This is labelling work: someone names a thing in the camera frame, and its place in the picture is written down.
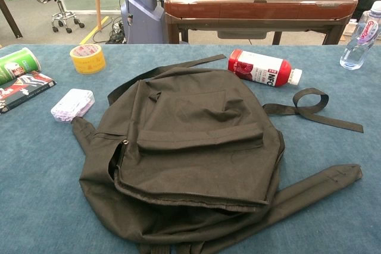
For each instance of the black fabric backpack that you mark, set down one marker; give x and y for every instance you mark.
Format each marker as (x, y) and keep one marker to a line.
(193, 147)

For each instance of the red juice bottle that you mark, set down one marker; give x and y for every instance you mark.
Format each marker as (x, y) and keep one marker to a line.
(259, 68)

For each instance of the yellow tape roll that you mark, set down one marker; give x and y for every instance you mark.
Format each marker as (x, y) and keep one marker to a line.
(89, 63)

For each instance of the brown mahjong table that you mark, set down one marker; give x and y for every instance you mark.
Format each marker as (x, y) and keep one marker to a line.
(253, 7)

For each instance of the green chip can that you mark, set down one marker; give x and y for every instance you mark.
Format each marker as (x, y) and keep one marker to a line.
(15, 65)

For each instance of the dark table leg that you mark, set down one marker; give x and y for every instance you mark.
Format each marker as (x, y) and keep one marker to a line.
(12, 22)

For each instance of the black red illustrated book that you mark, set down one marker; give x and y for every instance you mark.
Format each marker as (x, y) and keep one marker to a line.
(23, 90)

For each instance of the white plastic packet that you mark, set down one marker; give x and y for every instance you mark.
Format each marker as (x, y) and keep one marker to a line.
(71, 105)

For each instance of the blue grey machine base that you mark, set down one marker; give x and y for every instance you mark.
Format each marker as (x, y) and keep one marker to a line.
(143, 22)

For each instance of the blue felt table cover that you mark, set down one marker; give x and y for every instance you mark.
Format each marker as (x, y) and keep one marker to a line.
(327, 176)

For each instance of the clear water bottle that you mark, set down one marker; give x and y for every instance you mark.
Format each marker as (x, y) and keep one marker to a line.
(357, 48)

